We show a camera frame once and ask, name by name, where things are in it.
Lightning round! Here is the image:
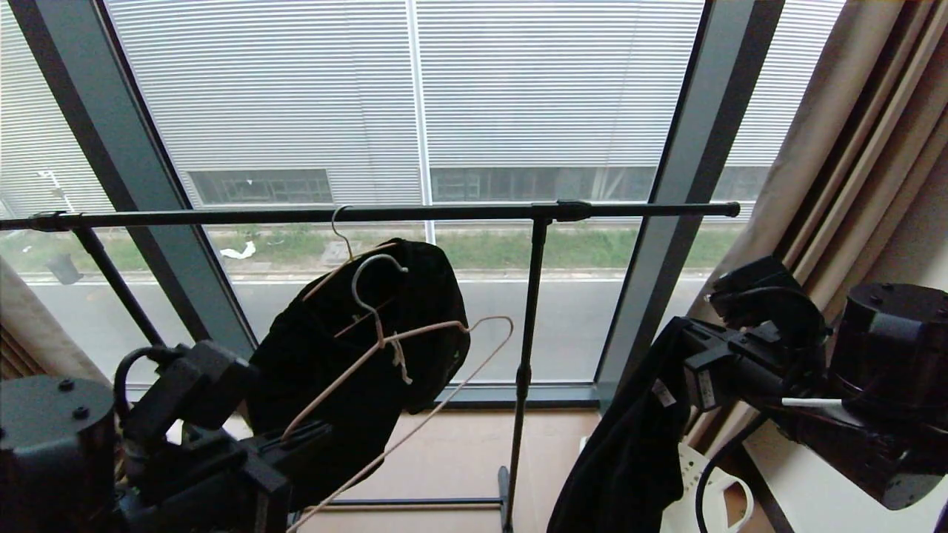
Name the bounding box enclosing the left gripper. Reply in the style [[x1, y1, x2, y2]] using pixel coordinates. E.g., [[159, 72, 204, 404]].
[[122, 433, 294, 533]]

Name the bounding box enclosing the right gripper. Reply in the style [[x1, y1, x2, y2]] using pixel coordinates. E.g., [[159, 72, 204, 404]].
[[681, 321, 787, 412]]

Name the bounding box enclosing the black garment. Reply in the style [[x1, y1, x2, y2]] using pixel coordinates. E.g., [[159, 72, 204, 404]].
[[247, 238, 472, 512], [547, 317, 694, 533]]

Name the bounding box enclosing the pink clothes hanger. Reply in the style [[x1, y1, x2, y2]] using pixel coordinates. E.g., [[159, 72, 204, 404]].
[[281, 254, 515, 533], [300, 205, 404, 341]]

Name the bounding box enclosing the white laundry basket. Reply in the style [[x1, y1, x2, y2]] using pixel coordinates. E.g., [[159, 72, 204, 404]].
[[658, 440, 755, 533]]

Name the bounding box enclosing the black clothes rack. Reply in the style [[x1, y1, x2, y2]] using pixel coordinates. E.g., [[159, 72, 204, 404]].
[[0, 200, 741, 533]]

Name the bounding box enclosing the window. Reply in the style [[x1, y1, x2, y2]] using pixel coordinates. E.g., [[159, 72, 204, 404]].
[[0, 0, 849, 408]]

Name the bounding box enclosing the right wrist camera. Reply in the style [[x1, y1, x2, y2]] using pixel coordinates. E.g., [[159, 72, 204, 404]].
[[707, 255, 827, 352]]

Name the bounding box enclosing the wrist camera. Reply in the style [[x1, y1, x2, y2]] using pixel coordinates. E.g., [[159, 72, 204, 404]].
[[707, 255, 827, 352], [122, 341, 257, 445]]

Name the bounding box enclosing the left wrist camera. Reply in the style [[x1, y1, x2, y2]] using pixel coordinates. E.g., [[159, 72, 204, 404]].
[[122, 341, 257, 445]]

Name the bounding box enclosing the black cable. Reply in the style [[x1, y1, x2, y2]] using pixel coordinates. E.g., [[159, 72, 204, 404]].
[[694, 413, 772, 533], [113, 343, 187, 417]]

